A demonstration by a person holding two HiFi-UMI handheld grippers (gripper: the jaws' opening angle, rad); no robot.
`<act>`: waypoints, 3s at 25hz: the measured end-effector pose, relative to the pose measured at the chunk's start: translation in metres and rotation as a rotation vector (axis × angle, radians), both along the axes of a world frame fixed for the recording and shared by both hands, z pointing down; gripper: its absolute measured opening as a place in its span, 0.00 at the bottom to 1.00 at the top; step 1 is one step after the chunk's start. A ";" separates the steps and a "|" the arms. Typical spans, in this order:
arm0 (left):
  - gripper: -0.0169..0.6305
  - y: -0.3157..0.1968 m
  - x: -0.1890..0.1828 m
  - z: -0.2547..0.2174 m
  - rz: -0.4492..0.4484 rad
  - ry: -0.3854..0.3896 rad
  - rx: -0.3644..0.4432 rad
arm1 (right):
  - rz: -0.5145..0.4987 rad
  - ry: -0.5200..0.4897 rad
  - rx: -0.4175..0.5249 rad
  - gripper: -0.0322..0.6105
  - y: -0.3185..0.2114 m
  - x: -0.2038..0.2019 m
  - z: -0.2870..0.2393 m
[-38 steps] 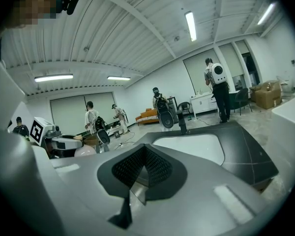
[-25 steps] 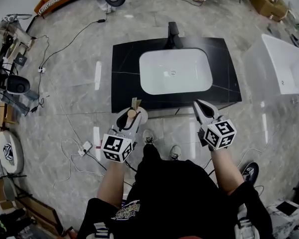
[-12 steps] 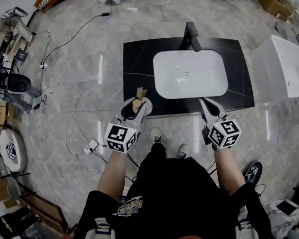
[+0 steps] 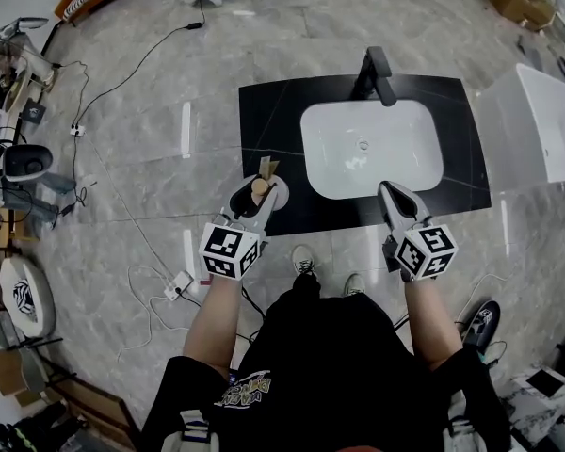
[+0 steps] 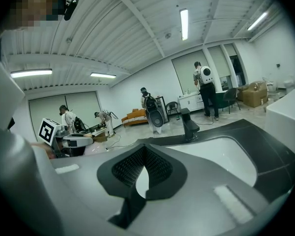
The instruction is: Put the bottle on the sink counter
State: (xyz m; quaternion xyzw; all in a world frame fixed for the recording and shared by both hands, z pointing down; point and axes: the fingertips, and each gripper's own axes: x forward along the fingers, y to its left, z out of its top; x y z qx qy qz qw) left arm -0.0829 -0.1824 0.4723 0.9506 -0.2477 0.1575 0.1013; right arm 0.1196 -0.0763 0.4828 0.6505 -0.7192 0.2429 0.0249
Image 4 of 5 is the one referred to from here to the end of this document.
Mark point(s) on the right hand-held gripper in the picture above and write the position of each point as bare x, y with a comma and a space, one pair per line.
424, 252

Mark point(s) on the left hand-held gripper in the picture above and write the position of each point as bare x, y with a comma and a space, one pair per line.
228, 250

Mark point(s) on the person's left forearm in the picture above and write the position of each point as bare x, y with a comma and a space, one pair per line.
212, 327

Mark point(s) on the person's right forearm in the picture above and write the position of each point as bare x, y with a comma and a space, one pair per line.
433, 323

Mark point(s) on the white sink basin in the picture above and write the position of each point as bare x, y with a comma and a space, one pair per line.
372, 149

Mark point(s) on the black vanity countertop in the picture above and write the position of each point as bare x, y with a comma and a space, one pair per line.
268, 120

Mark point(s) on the person's left white shoe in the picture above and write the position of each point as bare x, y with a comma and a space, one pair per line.
303, 259

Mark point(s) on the person's white shoe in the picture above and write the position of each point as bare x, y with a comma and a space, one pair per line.
303, 259
354, 284

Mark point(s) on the person's right white shoe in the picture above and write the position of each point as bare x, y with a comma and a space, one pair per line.
354, 284

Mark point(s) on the black trousers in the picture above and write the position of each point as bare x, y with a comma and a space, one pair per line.
306, 285

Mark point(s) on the white power strip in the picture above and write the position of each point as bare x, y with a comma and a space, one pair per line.
179, 284

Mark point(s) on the black pod case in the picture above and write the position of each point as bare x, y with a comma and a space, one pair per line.
482, 323

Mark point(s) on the black faucet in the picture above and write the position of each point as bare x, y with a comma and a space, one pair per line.
372, 71

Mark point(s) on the white bathtub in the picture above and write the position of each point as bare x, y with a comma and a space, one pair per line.
537, 125

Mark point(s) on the small white socket block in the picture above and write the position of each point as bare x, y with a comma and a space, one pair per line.
77, 131

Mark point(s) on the black printed shirt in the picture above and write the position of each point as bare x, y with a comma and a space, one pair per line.
329, 379

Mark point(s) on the white and black pod backpack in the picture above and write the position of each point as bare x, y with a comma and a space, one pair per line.
26, 160

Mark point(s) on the marble patterned box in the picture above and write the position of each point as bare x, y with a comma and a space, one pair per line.
541, 398

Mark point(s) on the round white printed cushion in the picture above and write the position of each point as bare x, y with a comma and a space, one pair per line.
26, 299

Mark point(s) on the wooden frame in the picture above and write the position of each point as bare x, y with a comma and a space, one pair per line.
99, 408

